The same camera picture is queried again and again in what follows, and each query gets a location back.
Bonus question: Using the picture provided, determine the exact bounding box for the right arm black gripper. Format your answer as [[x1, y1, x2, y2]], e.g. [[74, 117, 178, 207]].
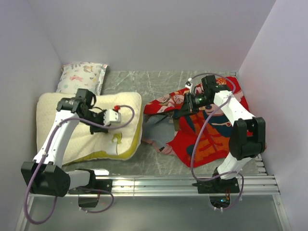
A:
[[177, 92, 212, 118]]

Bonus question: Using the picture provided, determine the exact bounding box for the red cartoon pillowcase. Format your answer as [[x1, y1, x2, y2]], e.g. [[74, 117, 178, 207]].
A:
[[141, 76, 267, 168]]

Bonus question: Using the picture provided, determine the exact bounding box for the cream yellow-edged pillow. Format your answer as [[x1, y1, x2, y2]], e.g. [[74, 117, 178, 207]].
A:
[[36, 91, 143, 166]]

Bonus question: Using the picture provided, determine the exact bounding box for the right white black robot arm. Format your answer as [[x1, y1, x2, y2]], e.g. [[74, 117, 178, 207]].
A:
[[174, 73, 266, 193]]

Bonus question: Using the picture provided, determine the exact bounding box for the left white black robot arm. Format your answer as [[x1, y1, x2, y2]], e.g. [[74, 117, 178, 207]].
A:
[[21, 89, 108, 197]]

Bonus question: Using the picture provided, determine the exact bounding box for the floral patterned small pillow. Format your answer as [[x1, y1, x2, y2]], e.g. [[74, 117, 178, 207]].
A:
[[56, 62, 108, 95]]

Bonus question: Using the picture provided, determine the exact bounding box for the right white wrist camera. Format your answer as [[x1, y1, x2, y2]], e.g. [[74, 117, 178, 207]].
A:
[[185, 78, 193, 91]]

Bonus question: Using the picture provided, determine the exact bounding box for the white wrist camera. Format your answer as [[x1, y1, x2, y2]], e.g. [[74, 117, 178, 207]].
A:
[[103, 105, 121, 126], [185, 78, 193, 91]]

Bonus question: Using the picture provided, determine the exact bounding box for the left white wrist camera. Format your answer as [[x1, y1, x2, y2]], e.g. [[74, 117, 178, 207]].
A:
[[103, 105, 121, 126]]

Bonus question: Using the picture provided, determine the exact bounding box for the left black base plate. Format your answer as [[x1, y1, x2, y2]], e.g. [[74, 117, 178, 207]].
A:
[[68, 179, 113, 194]]

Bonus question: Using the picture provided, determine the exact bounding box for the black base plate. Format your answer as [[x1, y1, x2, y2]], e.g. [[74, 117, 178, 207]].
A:
[[68, 179, 113, 194], [193, 178, 240, 194]]

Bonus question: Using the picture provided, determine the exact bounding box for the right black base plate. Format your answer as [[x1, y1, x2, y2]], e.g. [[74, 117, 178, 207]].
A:
[[193, 178, 240, 194]]

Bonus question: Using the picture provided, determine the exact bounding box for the aluminium rail frame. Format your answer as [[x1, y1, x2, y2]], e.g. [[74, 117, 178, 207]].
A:
[[23, 147, 291, 231]]

